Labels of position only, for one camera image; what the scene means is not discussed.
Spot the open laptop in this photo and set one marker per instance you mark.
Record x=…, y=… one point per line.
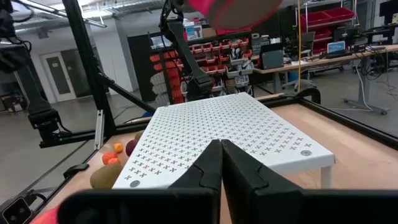
x=335, y=48

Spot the orange toy tangerine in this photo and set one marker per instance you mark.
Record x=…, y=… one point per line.
x=109, y=156

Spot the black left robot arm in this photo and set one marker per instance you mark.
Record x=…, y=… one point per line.
x=186, y=53

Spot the white perforated shelf riser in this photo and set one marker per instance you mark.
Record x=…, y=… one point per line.
x=217, y=124

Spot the black table-level camera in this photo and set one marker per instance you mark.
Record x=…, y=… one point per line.
x=15, y=213

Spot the grey office chair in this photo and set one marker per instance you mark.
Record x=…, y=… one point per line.
x=308, y=40

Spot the rack with red bins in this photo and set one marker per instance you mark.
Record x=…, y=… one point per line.
x=326, y=17

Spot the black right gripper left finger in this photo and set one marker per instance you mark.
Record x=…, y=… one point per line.
x=205, y=174

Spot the black cabinet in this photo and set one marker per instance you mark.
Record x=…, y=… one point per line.
x=140, y=68

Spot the long wooden desk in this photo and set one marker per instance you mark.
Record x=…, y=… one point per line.
x=311, y=63

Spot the silver aluminium bracket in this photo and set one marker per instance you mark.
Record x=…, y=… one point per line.
x=99, y=130

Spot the shelving with red bins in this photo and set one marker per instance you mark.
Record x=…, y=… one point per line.
x=217, y=53

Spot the black background robot arm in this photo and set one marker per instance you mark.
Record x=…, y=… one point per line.
x=37, y=102

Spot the brown-green toy kiwi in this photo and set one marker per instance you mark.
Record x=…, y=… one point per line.
x=138, y=136
x=105, y=177

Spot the dark purple toy plum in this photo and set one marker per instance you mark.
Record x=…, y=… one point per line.
x=131, y=147

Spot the black desk monitor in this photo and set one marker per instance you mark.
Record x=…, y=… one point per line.
x=272, y=59

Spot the red toy apple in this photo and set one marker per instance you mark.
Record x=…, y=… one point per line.
x=45, y=217

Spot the white door with window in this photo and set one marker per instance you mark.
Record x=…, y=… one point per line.
x=57, y=74

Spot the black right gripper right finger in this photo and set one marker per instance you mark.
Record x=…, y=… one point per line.
x=239, y=180

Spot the small orange-red toy fruit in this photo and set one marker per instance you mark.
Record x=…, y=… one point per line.
x=118, y=147
x=114, y=161

